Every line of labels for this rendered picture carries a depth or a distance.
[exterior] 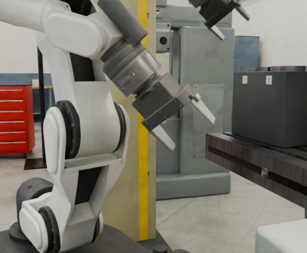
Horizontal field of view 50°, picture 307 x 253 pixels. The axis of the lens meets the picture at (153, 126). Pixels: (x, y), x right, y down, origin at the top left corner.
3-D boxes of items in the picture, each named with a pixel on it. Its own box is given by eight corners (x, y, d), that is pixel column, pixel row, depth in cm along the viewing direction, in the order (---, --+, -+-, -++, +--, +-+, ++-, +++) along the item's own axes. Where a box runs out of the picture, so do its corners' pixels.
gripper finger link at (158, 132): (176, 143, 68) (156, 121, 67) (172, 151, 66) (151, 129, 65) (171, 147, 69) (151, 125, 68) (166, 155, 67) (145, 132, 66)
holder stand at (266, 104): (282, 148, 81) (286, 65, 78) (231, 133, 102) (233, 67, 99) (319, 144, 86) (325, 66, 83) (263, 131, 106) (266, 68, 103)
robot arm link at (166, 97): (141, 140, 63) (97, 93, 61) (157, 117, 71) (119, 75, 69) (189, 105, 56) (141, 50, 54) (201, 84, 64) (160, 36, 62)
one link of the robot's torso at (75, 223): (24, 233, 102) (40, 95, 79) (84, 216, 114) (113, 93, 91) (41, 275, 92) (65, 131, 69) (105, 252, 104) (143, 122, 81)
